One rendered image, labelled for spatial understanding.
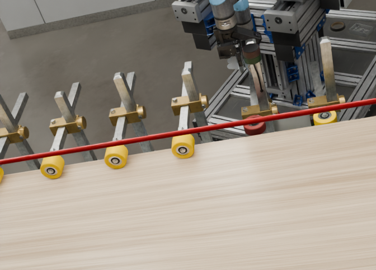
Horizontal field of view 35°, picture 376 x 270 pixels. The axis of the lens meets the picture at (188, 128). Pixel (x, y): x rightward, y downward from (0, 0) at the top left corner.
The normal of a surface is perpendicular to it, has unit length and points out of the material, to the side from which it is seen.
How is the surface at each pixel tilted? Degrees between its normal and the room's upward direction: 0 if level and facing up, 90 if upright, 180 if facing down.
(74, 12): 90
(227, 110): 0
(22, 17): 90
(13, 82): 0
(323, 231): 0
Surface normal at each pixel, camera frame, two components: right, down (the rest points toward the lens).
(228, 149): -0.25, -0.74
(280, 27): -0.53, 0.64
